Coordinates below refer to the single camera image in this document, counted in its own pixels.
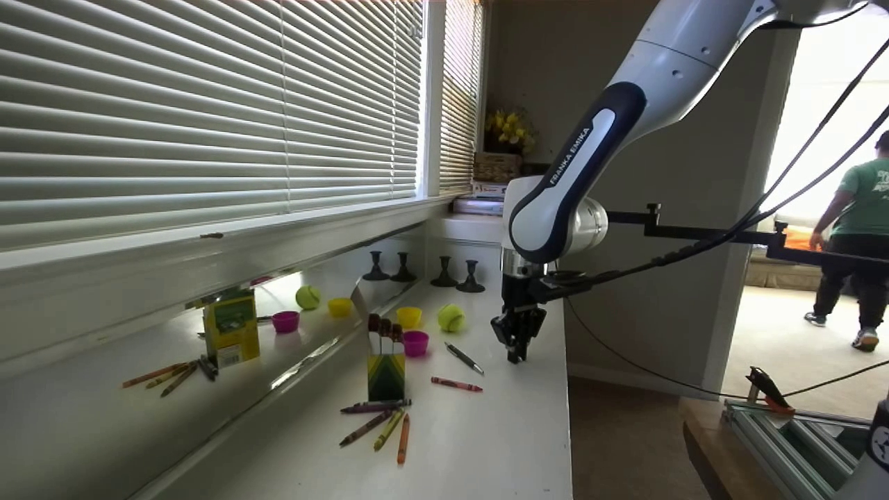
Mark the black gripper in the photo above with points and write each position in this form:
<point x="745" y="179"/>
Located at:
<point x="523" y="307"/>

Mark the pink crayon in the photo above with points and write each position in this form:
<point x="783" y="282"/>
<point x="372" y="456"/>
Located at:
<point x="456" y="385"/>

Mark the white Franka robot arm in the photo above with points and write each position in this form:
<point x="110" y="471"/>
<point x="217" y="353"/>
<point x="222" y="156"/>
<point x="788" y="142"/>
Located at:
<point x="667" y="56"/>

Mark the small pink plastic bowl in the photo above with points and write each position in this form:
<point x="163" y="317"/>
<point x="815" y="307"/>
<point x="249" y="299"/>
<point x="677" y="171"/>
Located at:
<point x="416" y="346"/>

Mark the yellow green crayon box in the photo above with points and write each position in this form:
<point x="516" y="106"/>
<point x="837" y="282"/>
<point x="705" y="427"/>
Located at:
<point x="384" y="375"/>

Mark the orange crayon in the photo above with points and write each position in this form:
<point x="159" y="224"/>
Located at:
<point x="405" y="441"/>

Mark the yellow green crayon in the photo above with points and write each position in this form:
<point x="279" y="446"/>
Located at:
<point x="390" y="432"/>

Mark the purple crayon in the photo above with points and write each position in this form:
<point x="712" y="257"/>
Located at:
<point x="376" y="407"/>

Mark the black pen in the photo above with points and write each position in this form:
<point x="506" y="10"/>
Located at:
<point x="462" y="357"/>

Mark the yellow green tennis ball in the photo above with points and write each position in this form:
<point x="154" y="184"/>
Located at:
<point x="452" y="321"/>

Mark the black candle holder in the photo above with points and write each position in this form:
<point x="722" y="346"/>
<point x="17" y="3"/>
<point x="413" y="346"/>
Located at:
<point x="447" y="270"/>
<point x="472" y="275"/>

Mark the yellow plastic cup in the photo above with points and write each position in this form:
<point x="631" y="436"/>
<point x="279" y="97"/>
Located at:
<point x="409" y="317"/>

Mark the flat book stack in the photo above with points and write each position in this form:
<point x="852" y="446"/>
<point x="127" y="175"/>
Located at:
<point x="479" y="206"/>

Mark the wicker basket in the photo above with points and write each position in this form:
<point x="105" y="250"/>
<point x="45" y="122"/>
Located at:
<point x="502" y="167"/>

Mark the yellow flower bunch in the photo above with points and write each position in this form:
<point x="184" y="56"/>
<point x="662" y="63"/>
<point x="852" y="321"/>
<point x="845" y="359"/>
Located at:
<point x="506" y="129"/>

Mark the wooden board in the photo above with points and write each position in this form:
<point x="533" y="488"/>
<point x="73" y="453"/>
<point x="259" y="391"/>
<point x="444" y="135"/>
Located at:
<point x="712" y="453"/>

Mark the narrow white window blinds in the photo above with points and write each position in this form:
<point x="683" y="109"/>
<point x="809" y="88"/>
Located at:
<point x="459" y="93"/>

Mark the beige sofa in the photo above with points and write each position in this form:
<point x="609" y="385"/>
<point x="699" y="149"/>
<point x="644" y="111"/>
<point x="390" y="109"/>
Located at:
<point x="780" y="275"/>

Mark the small orange block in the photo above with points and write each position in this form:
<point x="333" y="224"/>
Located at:
<point x="795" y="241"/>

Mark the person in green shirt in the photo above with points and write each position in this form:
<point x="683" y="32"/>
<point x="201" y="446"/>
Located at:
<point x="866" y="203"/>

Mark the wide white window blinds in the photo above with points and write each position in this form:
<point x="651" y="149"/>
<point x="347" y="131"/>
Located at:
<point x="184" y="111"/>

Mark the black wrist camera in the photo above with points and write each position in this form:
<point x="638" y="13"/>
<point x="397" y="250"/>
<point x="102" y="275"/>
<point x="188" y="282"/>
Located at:
<point x="554" y="282"/>

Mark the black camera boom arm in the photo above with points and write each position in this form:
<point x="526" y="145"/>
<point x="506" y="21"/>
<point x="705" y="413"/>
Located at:
<point x="705" y="229"/>

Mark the green tinted glass frame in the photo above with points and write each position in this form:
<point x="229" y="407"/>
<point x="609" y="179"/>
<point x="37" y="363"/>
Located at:
<point x="788" y="447"/>

